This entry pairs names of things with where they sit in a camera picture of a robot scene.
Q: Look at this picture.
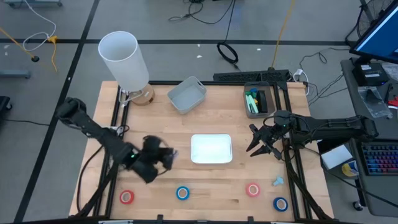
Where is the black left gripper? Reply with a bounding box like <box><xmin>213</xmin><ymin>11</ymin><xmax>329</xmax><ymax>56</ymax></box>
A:
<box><xmin>133</xmin><ymin>136</ymin><xmax>175</xmax><ymax>185</ymax></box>

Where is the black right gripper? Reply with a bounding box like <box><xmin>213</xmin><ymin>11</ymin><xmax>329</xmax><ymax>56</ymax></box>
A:
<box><xmin>246</xmin><ymin>111</ymin><xmax>297</xmax><ymax>161</ymax></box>

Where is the mint green stapler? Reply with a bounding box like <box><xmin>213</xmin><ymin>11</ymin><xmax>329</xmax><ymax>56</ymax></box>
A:
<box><xmin>245</xmin><ymin>95</ymin><xmax>259</xmax><ymax>114</ymax></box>

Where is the black stapler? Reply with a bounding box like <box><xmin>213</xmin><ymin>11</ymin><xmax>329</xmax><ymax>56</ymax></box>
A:
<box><xmin>257</xmin><ymin>90</ymin><xmax>269</xmax><ymax>114</ymax></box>

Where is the light blue tape roll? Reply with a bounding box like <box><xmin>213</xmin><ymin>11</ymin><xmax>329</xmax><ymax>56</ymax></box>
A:
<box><xmin>175</xmin><ymin>185</ymin><xmax>191</xmax><ymax>202</ymax></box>

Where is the light grey plastic bin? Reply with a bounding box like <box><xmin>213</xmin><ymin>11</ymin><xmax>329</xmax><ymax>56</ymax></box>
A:
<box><xmin>167</xmin><ymin>76</ymin><xmax>208</xmax><ymax>115</ymax></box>

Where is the pink tape roll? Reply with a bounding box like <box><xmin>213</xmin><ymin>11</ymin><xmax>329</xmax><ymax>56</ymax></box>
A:
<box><xmin>245</xmin><ymin>182</ymin><xmax>261</xmax><ymax>198</ymax></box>

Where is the red tape roll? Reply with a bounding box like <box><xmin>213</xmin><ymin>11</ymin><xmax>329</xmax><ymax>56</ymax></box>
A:
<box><xmin>119</xmin><ymin>190</ymin><xmax>136</xmax><ymax>205</ymax></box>

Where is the dark blue tape roll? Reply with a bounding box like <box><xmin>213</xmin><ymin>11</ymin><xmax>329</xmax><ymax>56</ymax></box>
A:
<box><xmin>272</xmin><ymin>197</ymin><xmax>289</xmax><ymax>213</ymax></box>

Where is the dark translucent plastic bin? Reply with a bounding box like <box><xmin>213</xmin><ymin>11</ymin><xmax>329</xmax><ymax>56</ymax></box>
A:
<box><xmin>243</xmin><ymin>81</ymin><xmax>276</xmax><ymax>119</ymax></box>

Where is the white plastic bin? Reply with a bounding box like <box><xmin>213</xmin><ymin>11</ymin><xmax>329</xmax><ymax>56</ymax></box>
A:
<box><xmin>190</xmin><ymin>133</ymin><xmax>233</xmax><ymax>165</ymax></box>

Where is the black perforated bar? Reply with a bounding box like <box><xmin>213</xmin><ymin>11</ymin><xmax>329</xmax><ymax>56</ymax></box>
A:
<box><xmin>213</xmin><ymin>69</ymin><xmax>290</xmax><ymax>83</ymax></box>

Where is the white cardboard box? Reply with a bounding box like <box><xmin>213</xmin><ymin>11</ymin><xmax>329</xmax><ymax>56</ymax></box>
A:
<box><xmin>321</xmin><ymin>144</ymin><xmax>354</xmax><ymax>171</ymax></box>

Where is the white shade wooden base lamp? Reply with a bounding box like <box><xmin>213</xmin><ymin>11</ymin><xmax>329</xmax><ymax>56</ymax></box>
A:
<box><xmin>98</xmin><ymin>30</ymin><xmax>155</xmax><ymax>107</ymax></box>

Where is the clear plastic bag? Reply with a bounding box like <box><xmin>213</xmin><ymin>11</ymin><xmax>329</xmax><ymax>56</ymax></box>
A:
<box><xmin>356</xmin><ymin>85</ymin><xmax>394</xmax><ymax>119</ymax></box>

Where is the backlit rainbow keyboard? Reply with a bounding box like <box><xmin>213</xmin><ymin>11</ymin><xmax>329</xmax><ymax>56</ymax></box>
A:
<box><xmin>361</xmin><ymin>142</ymin><xmax>398</xmax><ymax>177</ymax></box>

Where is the grey computer desk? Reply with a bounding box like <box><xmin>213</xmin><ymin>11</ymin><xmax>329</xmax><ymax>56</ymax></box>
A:
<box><xmin>340</xmin><ymin>57</ymin><xmax>398</xmax><ymax>218</ymax></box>

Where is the black mini computer box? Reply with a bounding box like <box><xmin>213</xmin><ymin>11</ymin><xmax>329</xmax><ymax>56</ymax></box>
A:
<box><xmin>351</xmin><ymin>62</ymin><xmax>390</xmax><ymax>87</ymax></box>

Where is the black computer monitor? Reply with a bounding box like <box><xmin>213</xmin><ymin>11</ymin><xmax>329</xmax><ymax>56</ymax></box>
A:
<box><xmin>349</xmin><ymin>0</ymin><xmax>398</xmax><ymax>65</ymax></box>

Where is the grey stand foot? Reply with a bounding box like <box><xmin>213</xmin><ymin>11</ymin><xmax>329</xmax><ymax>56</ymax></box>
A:
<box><xmin>0</xmin><ymin>70</ymin><xmax>31</xmax><ymax>79</ymax></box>
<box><xmin>2</xmin><ymin>0</ymin><xmax>63</xmax><ymax>9</ymax></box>

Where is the black coiled cable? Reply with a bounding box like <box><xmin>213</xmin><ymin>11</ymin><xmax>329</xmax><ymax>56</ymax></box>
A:
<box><xmin>216</xmin><ymin>0</ymin><xmax>239</xmax><ymax>71</ymax></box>

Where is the yellow hanging cable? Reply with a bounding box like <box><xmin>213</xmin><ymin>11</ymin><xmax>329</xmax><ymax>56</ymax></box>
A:
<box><xmin>272</xmin><ymin>0</ymin><xmax>296</xmax><ymax>69</ymax></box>

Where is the yellow floor cable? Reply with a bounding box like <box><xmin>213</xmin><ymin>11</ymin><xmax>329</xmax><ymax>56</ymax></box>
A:
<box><xmin>46</xmin><ymin>35</ymin><xmax>59</xmax><ymax>73</ymax></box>

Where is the black wire fan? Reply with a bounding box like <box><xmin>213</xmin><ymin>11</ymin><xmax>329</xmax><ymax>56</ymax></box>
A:
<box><xmin>345</xmin><ymin>0</ymin><xmax>396</xmax><ymax>47</ymax></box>

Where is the white floor cable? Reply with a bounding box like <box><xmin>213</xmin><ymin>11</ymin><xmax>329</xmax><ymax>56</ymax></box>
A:
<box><xmin>23</xmin><ymin>0</ymin><xmax>58</xmax><ymax>52</ymax></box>

